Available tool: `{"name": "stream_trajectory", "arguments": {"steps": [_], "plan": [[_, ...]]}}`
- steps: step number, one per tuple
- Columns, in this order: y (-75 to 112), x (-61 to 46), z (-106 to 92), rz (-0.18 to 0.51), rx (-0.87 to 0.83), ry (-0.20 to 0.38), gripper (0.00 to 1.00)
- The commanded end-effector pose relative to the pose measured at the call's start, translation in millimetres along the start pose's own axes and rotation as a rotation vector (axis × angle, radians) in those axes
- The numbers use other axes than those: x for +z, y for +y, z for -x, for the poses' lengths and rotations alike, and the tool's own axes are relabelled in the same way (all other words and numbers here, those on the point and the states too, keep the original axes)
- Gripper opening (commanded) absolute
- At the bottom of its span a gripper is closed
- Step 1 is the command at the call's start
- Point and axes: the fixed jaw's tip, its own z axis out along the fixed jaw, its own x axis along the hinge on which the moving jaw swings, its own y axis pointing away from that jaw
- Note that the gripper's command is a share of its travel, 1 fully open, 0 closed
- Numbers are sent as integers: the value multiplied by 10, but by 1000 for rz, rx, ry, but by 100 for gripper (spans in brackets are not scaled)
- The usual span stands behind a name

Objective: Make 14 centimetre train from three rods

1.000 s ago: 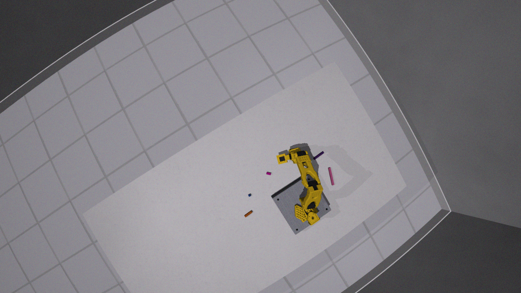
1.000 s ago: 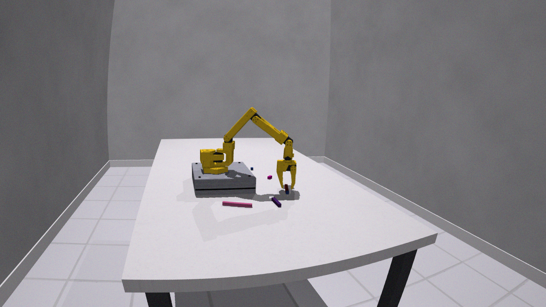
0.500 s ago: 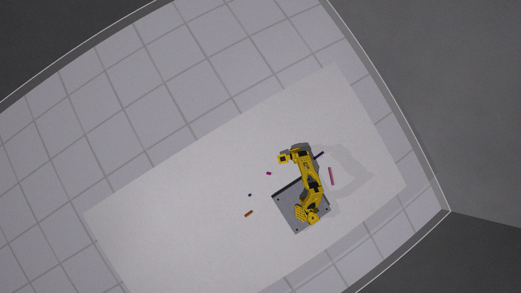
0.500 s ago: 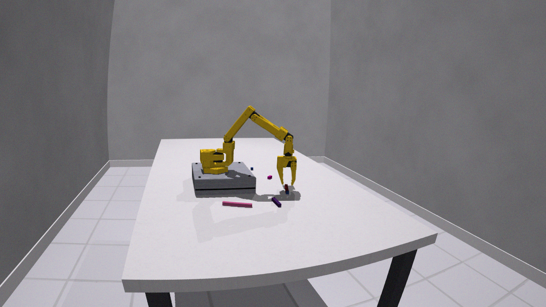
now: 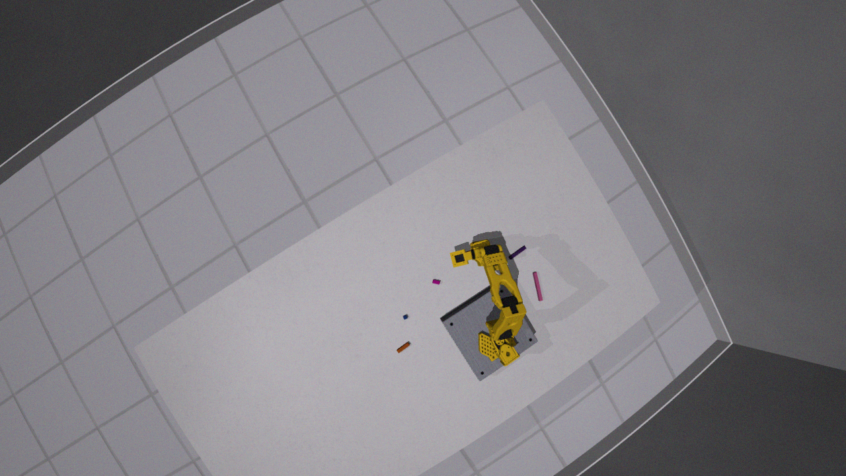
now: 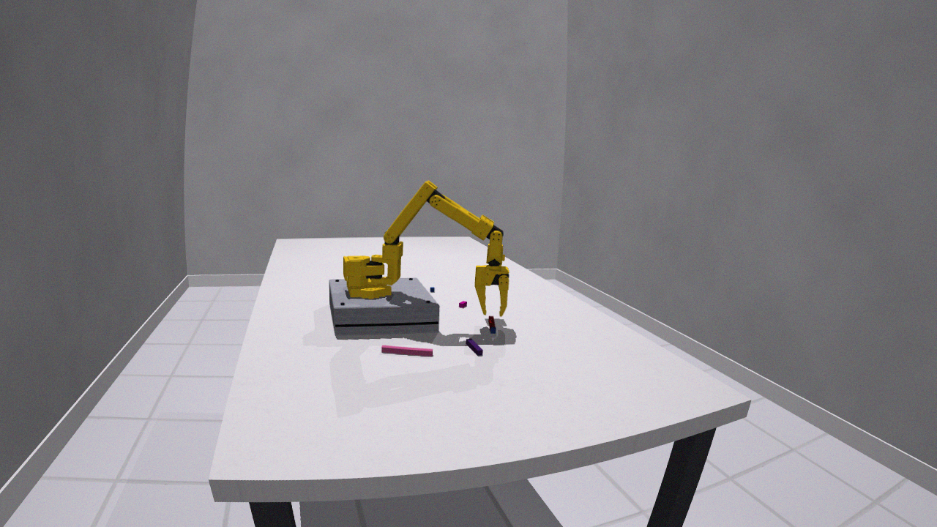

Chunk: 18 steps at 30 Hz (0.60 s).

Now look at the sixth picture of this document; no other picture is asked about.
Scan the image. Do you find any pink flat bar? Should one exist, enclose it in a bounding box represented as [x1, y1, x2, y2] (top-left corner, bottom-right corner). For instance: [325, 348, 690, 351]
[381, 345, 433, 356]

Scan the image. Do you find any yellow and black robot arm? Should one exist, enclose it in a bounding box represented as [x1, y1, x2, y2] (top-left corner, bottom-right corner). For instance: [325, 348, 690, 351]
[346, 181, 505, 299]

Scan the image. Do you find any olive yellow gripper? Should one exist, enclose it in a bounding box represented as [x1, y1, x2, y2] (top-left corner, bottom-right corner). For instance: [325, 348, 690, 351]
[474, 265, 509, 317]

